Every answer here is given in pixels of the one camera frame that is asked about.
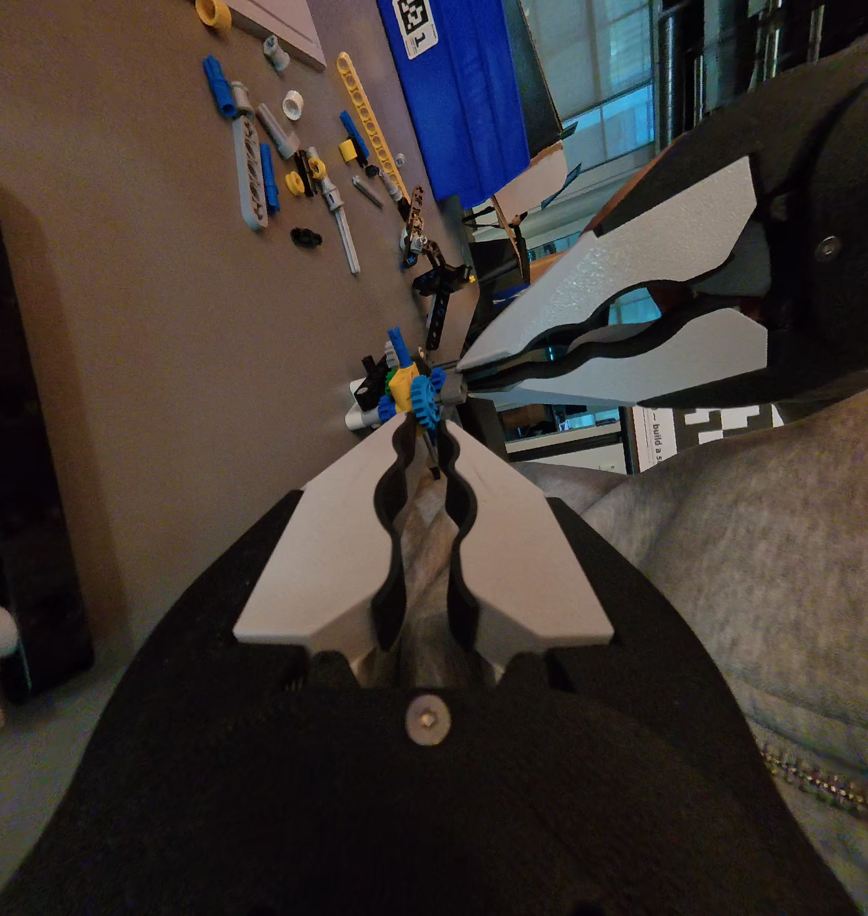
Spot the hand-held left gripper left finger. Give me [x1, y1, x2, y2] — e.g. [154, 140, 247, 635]
[232, 414, 412, 687]

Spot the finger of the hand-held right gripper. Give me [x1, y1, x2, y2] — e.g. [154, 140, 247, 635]
[455, 155, 760, 375]
[466, 308, 771, 409]

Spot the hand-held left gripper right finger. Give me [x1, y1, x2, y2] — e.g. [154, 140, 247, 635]
[436, 419, 614, 682]

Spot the multicoloured lego gear assembly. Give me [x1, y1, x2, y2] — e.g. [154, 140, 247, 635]
[348, 325, 471, 480]

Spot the black lego beam sub-assembly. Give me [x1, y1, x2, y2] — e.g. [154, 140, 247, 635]
[397, 184, 475, 352]

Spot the long yellow lego beam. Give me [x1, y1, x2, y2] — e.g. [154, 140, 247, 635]
[335, 51, 409, 198]

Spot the grey lego axle with connector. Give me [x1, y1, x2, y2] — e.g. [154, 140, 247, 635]
[306, 146, 362, 277]

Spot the blue lego pin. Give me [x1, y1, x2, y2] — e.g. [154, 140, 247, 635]
[338, 109, 370, 163]
[202, 55, 240, 120]
[258, 142, 282, 215]

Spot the long black lego beam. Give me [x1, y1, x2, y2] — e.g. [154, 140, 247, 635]
[0, 139, 96, 704]

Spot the grey lego axle connector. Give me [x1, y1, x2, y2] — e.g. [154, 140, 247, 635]
[254, 102, 298, 160]

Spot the light grey lego beam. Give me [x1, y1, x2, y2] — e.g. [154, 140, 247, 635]
[231, 114, 272, 232]

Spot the lego instruction booklet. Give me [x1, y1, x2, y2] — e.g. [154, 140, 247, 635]
[227, 0, 328, 71]

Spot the white printed sign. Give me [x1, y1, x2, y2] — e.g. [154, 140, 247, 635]
[630, 401, 787, 475]

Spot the brown cardboard box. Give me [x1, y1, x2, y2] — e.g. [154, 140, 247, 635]
[491, 139, 572, 223]

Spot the grey zip hoodie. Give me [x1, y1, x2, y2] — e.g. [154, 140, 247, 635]
[405, 386, 868, 916]

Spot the blue plastic storage bin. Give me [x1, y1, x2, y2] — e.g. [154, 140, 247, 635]
[375, 0, 533, 206]

